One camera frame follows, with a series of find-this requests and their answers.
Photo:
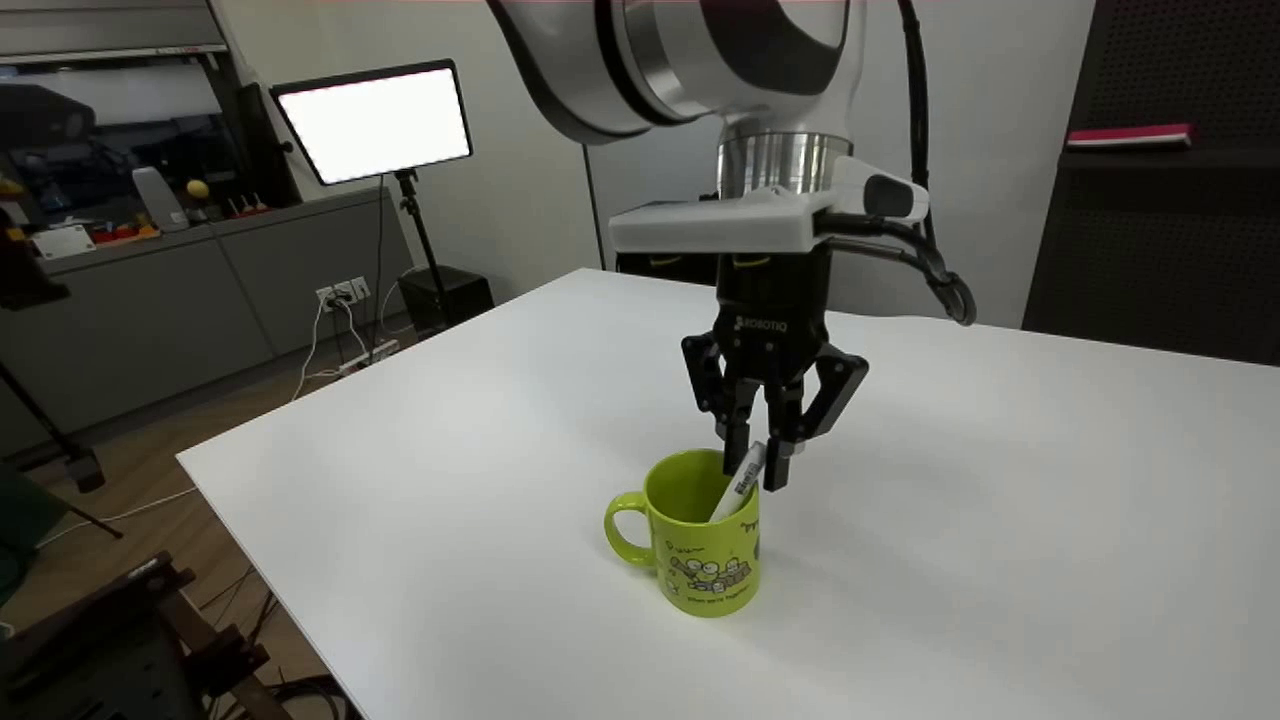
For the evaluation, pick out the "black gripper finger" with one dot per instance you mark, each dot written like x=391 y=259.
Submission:
x=720 y=385
x=819 y=402

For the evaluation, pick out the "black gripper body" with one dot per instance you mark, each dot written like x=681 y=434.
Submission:
x=773 y=302

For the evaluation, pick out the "white marker with black cap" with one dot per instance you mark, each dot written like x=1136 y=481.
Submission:
x=737 y=487

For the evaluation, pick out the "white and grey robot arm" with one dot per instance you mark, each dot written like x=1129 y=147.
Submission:
x=695 y=66

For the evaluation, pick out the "lime green mug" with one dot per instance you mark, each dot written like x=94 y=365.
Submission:
x=701 y=562

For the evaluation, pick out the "black box on floor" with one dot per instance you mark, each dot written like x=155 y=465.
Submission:
x=446 y=297

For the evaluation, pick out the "black light stand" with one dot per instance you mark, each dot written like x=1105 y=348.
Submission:
x=421 y=241

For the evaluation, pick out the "dark tall cabinet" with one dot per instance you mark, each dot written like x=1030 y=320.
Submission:
x=1162 y=224

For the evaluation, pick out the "white power strip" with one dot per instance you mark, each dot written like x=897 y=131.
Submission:
x=344 y=290

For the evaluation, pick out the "pink flat object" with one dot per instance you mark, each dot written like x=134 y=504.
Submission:
x=1127 y=134

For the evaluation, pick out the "bright led light panel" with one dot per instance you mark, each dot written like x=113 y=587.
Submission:
x=372 y=123

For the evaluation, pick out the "yellow ball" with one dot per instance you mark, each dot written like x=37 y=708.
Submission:
x=197 y=189

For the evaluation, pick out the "grey low cabinet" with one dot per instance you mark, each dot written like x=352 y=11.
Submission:
x=163 y=320

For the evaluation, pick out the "grey bottle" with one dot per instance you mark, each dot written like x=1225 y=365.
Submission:
x=163 y=201

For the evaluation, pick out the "black tripod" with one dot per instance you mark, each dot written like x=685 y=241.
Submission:
x=35 y=385

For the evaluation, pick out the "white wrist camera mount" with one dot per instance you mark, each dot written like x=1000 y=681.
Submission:
x=720 y=224

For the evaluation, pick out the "black metal frame clutter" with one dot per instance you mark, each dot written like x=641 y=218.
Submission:
x=121 y=647

